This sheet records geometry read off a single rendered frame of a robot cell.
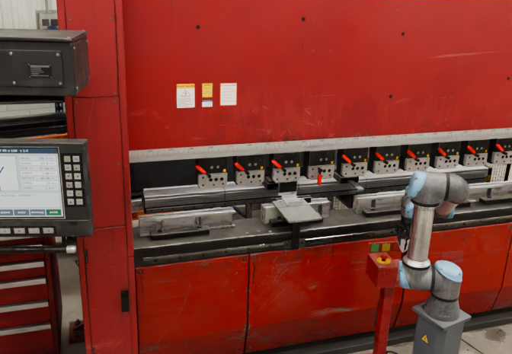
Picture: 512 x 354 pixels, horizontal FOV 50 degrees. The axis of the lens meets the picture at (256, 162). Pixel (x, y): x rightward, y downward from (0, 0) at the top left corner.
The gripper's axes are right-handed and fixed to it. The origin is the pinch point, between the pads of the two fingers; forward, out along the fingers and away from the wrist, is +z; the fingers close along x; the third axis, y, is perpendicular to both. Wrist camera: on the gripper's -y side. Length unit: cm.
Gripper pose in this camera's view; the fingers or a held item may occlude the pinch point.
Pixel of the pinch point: (404, 250)
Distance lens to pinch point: 294.6
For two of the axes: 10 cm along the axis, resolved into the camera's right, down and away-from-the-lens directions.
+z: -0.5, 9.1, 4.1
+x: -9.8, 0.3, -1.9
